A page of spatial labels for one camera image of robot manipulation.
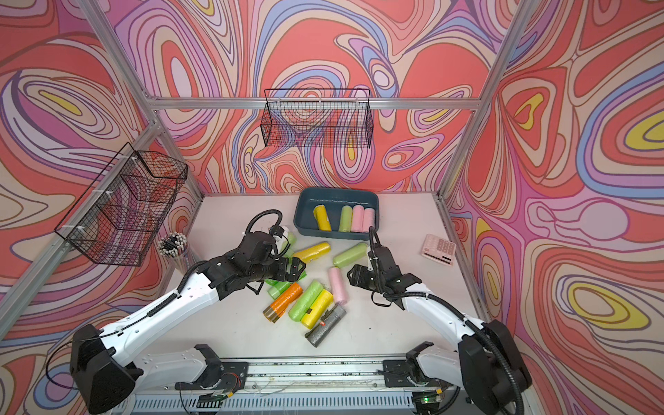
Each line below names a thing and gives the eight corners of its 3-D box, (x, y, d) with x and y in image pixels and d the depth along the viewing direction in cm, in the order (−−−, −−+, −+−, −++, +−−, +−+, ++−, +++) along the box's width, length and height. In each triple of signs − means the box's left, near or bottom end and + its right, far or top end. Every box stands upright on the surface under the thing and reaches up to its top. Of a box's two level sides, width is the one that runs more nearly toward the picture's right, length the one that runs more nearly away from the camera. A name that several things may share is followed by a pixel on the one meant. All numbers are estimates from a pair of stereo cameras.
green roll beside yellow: (286, 316, 86) (285, 313, 83) (312, 281, 94) (312, 277, 92) (298, 325, 84) (297, 321, 81) (324, 288, 92) (324, 283, 90)
